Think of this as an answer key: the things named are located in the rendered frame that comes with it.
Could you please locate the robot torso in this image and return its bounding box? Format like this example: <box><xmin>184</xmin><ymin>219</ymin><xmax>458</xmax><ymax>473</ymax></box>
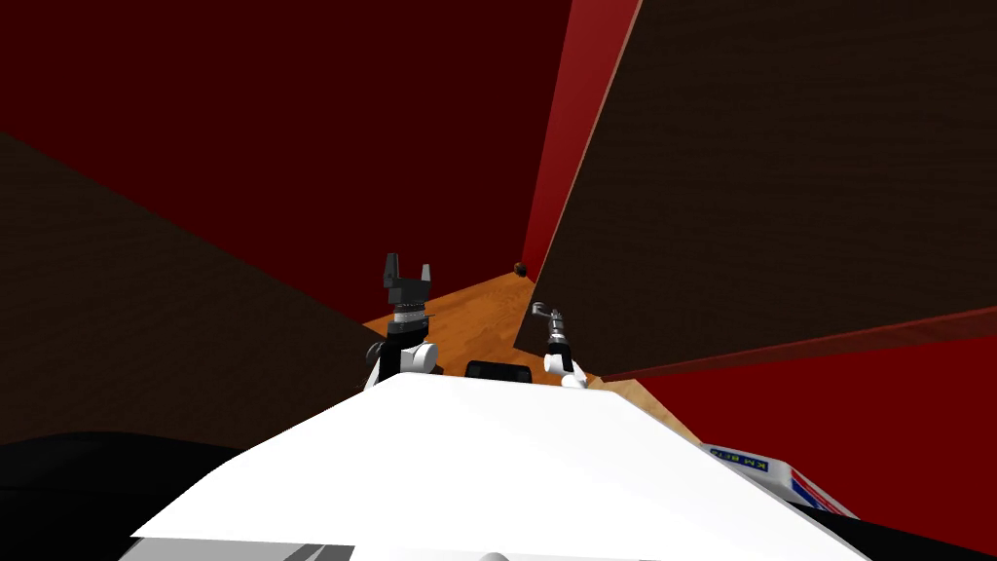
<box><xmin>116</xmin><ymin>360</ymin><xmax>873</xmax><ymax>561</ymax></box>

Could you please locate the dark brown wooden door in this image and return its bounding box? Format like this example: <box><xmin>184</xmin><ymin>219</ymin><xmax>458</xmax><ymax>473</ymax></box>
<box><xmin>513</xmin><ymin>0</ymin><xmax>997</xmax><ymax>383</ymax></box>
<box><xmin>0</xmin><ymin>131</ymin><xmax>388</xmax><ymax>455</ymax></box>

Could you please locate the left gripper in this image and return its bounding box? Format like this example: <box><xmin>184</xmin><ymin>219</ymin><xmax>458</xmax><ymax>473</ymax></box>
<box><xmin>383</xmin><ymin>252</ymin><xmax>433</xmax><ymax>308</ymax></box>

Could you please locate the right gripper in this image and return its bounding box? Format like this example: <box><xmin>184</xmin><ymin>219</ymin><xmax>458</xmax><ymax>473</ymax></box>
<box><xmin>531</xmin><ymin>301</ymin><xmax>566</xmax><ymax>337</ymax></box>

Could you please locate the white box with blue print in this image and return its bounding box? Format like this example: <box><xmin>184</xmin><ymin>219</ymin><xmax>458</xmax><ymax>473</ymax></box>
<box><xmin>700</xmin><ymin>442</ymin><xmax>861</xmax><ymax>521</ymax></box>

